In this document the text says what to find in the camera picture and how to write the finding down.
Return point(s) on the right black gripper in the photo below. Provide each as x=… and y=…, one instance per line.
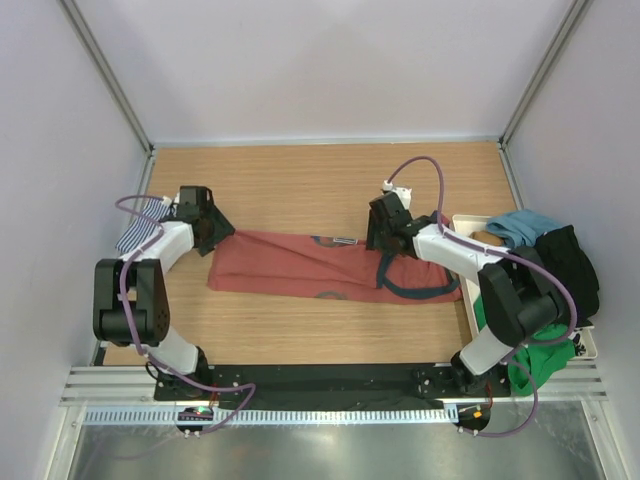
x=373, y=239

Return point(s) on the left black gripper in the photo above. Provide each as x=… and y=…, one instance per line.
x=221, y=229

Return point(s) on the red tank top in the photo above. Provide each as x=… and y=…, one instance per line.
x=334, y=268

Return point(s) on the blue white striped tank top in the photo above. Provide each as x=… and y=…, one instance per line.
x=140, y=228

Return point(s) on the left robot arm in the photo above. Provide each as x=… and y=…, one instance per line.
x=130, y=299

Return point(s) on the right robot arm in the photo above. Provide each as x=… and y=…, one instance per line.
x=520, y=296

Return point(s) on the brown tank top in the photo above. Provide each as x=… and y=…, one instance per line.
x=488, y=238

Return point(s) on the teal tank top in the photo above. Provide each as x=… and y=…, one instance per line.
x=521, y=227

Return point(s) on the black tank top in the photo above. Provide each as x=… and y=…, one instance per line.
x=562, y=256

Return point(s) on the green tank top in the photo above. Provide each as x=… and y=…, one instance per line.
x=540, y=361

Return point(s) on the white plastic tray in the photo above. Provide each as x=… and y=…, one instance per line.
x=468, y=224

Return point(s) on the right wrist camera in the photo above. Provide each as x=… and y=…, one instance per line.
x=404, y=194

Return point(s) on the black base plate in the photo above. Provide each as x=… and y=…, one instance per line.
x=355, y=387

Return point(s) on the slotted cable duct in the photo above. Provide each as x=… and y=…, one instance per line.
x=183, y=415

